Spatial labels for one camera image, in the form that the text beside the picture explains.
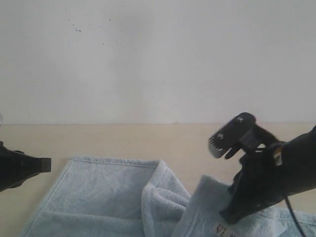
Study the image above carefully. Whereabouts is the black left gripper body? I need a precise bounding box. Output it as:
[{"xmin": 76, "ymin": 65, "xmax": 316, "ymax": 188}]
[{"xmin": 0, "ymin": 141, "xmax": 24, "ymax": 192}]

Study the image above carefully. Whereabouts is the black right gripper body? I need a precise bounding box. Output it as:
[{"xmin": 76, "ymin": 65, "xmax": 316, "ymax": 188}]
[{"xmin": 229, "ymin": 128, "xmax": 316, "ymax": 208}]

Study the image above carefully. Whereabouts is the light blue fleece towel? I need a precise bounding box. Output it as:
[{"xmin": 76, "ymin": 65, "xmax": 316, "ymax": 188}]
[{"xmin": 17, "ymin": 155, "xmax": 316, "ymax": 237}]

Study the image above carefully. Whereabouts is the white barcode label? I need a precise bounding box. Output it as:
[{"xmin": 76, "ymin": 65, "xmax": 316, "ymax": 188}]
[{"xmin": 215, "ymin": 223, "xmax": 238, "ymax": 237}]

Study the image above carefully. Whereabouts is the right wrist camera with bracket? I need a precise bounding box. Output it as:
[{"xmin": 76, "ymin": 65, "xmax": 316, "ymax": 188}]
[{"xmin": 208, "ymin": 112, "xmax": 280, "ymax": 159}]

